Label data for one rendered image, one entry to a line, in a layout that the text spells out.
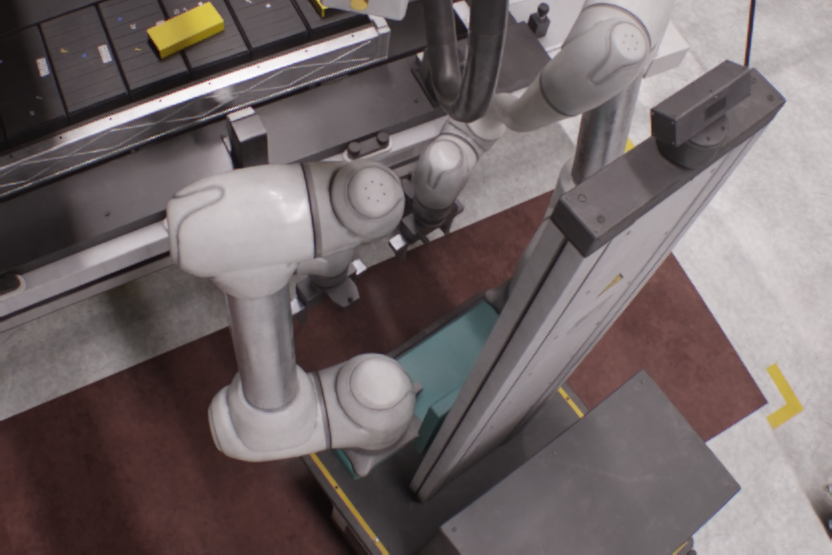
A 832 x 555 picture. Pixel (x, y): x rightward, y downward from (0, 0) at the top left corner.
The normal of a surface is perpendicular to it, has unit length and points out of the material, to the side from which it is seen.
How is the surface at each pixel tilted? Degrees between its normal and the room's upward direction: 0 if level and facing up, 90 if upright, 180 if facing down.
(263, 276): 86
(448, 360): 0
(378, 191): 23
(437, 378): 0
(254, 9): 0
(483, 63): 86
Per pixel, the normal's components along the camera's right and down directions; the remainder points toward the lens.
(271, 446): 0.14, 0.76
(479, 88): -0.13, 0.89
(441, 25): 0.04, 0.44
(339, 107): 0.10, -0.46
